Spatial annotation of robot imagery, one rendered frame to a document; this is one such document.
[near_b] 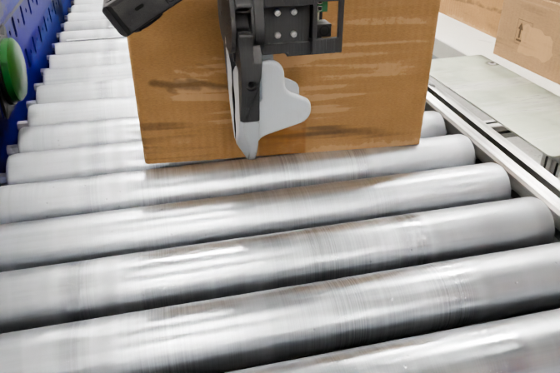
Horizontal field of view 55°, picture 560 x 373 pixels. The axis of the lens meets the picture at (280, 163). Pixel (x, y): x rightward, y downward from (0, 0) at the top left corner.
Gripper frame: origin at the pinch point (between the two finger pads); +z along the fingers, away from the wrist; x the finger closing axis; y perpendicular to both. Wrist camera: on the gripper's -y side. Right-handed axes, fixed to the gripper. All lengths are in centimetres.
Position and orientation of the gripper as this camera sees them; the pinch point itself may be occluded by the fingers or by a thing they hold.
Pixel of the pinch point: (242, 145)
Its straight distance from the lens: 45.1
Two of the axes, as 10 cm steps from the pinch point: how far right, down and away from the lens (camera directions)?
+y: 9.7, -1.2, 2.0
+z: 0.0, 8.7, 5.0
